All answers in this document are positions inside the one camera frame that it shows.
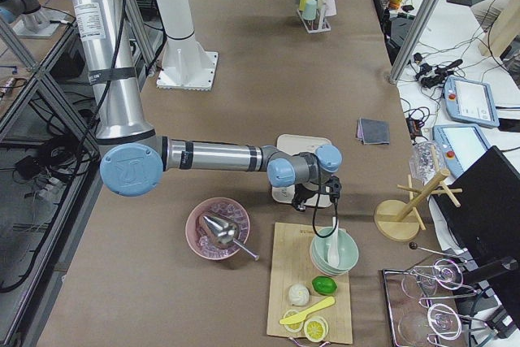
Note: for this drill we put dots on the lemon slice front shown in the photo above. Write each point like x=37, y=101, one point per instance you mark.
x=315, y=329

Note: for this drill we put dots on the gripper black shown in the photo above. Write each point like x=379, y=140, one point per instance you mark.
x=302, y=193

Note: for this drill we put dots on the black wire glass rack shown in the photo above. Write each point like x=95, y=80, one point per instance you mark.
x=448, y=300

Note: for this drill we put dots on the teach pendant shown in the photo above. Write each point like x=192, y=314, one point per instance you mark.
x=470, y=101
x=461, y=145

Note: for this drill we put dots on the wooden mug tree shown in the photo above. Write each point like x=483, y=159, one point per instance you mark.
x=400, y=221

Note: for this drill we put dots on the green lime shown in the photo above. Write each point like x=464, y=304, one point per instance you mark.
x=324, y=285

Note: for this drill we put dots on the teach pendant near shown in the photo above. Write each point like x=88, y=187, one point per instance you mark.
x=461, y=145

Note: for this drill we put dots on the white camera pole base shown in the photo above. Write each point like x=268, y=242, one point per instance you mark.
x=185, y=64

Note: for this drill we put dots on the folded grey cloth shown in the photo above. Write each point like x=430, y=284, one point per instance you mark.
x=373, y=132

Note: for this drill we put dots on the beige rabbit tray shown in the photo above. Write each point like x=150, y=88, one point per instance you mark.
x=294, y=144

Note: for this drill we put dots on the pink cup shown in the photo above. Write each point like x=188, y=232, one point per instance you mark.
x=330, y=8

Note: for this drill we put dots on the metal ice scoop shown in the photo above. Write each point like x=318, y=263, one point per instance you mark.
x=223, y=232

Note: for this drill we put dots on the pink bowl with ice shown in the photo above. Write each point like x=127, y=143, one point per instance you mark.
x=198, y=239

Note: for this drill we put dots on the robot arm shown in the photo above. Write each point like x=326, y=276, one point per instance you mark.
x=136, y=154

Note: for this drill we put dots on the green cup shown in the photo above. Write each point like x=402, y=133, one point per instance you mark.
x=310, y=10

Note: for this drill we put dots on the yellow plastic knife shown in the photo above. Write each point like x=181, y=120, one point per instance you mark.
x=302, y=315

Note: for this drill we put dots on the white ceramic spoon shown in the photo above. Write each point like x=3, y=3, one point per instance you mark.
x=333, y=256

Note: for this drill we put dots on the aluminium frame post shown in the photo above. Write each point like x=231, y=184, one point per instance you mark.
x=416, y=30

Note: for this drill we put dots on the clear textured glass cup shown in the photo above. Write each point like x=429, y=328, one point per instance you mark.
x=421, y=163

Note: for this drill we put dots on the black monitor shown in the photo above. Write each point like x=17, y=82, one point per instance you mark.
x=487, y=224

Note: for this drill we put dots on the teach pendant far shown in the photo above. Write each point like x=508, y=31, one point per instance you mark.
x=470, y=101

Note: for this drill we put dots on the white steamed bun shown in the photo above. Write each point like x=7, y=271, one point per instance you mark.
x=298, y=295

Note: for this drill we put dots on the white wire cup rack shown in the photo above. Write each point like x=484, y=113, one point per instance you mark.
x=321, y=23

